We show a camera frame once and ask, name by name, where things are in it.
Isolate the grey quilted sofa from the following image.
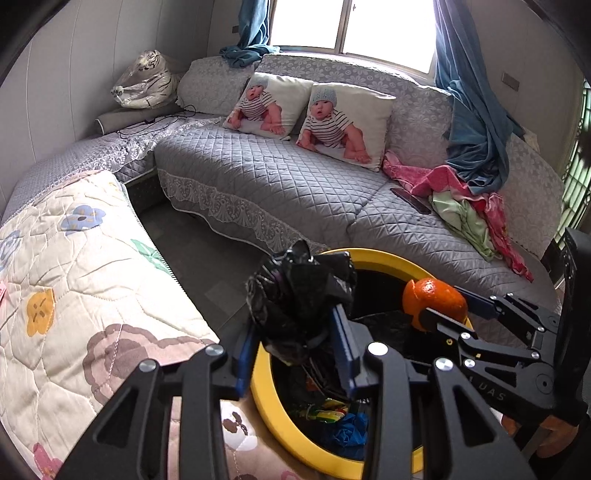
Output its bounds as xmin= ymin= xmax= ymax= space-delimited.
xmin=2 ymin=53 xmax=566 ymax=302

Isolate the baby print pillow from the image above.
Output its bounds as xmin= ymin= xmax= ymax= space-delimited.
xmin=295 ymin=82 xmax=397 ymax=173
xmin=223 ymin=71 xmax=315 ymax=142

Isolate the orange fruit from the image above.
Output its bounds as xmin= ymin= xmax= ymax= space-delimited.
xmin=402 ymin=278 xmax=468 ymax=332

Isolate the black phone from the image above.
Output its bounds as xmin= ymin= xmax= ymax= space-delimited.
xmin=390 ymin=187 xmax=433 ymax=216

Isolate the pink cloth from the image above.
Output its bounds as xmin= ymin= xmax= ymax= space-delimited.
xmin=382 ymin=151 xmax=535 ymax=284

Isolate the blue wrapper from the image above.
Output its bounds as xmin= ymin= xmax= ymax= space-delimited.
xmin=329 ymin=412 xmax=371 ymax=449

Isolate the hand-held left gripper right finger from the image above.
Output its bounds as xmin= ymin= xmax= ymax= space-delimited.
xmin=330 ymin=305 xmax=539 ymax=480

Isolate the bagged white tiger plush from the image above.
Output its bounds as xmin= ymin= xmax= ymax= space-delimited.
xmin=111 ymin=49 xmax=184 ymax=110

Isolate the green snack packet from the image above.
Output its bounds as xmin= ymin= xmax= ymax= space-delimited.
xmin=295 ymin=398 xmax=352 ymax=424

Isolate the grey floral cushion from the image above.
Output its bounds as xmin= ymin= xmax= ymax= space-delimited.
xmin=177 ymin=58 xmax=259 ymax=117

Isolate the person's right hand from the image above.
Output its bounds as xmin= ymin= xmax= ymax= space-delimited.
xmin=501 ymin=411 xmax=580 ymax=460

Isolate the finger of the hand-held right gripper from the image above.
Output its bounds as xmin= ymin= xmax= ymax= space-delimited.
xmin=418 ymin=307 xmax=556 ymax=386
xmin=455 ymin=286 xmax=560 ymax=348

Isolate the cream cartoon printed quilt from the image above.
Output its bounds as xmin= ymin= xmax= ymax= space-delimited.
xmin=0 ymin=170 xmax=305 ymax=480

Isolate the window grille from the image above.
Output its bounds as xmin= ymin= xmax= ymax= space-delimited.
xmin=560 ymin=78 xmax=591 ymax=232

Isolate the grey bolster pillow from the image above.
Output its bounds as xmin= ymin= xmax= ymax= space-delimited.
xmin=95 ymin=104 xmax=185 ymax=138

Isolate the yellow trash bin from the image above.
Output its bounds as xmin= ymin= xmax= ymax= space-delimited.
xmin=249 ymin=248 xmax=476 ymax=478

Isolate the light green cloth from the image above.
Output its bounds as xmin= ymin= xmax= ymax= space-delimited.
xmin=429 ymin=191 xmax=502 ymax=262

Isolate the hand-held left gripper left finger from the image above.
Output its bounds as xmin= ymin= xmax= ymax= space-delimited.
xmin=65 ymin=323 xmax=262 ymax=480

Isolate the black plastic bag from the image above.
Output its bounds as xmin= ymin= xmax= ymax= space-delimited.
xmin=245 ymin=240 xmax=359 ymax=366

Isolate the black cable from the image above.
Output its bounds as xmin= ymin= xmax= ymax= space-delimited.
xmin=115 ymin=105 xmax=200 ymax=140

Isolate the window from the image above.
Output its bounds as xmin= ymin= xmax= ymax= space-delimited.
xmin=268 ymin=0 xmax=439 ymax=75

